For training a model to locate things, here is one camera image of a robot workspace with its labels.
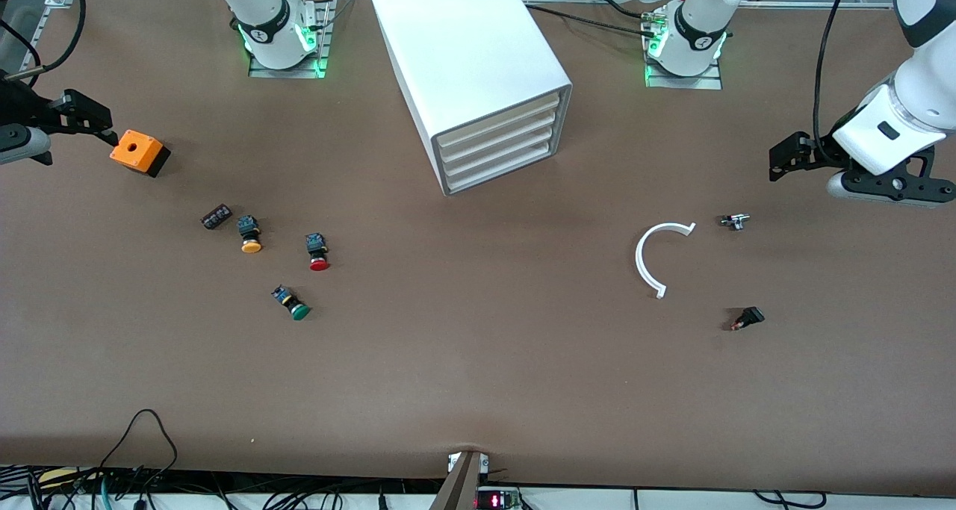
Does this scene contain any green push button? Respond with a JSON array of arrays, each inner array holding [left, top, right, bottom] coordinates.
[[270, 284, 312, 322]]

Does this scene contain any white plastic bin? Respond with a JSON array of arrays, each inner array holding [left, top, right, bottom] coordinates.
[[445, 141, 555, 192]]

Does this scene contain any yellow push button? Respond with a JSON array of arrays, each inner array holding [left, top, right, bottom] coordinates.
[[237, 215, 264, 255]]

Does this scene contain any red push button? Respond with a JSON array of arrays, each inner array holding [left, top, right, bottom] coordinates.
[[305, 232, 331, 272]]

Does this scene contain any orange box with black base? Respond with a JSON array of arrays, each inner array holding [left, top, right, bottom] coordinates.
[[110, 129, 172, 178]]

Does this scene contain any red LED display module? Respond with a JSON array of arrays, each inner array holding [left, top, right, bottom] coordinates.
[[475, 487, 522, 510]]

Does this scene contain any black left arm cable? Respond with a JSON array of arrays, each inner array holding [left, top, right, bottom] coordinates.
[[813, 0, 860, 164]]

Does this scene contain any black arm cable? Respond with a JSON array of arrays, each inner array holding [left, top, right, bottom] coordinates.
[[0, 0, 87, 85], [813, 0, 860, 164]]

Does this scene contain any aluminium table edge rail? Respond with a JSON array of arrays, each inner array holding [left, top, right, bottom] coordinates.
[[0, 2, 53, 122]]

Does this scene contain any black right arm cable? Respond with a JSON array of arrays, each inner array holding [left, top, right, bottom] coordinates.
[[0, 0, 87, 85]]

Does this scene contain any white semicircular bracket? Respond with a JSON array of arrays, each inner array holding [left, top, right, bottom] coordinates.
[[635, 222, 698, 299]]

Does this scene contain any black cable on table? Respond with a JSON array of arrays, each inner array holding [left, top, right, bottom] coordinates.
[[523, 1, 662, 39]]

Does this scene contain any looped thin black cable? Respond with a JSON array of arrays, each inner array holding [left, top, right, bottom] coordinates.
[[99, 409, 180, 492]]

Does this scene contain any tangled black cable bundle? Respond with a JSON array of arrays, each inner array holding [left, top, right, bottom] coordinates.
[[0, 464, 449, 510]]

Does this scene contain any brown camera mount beam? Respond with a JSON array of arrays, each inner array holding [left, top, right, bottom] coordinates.
[[428, 450, 491, 510]]

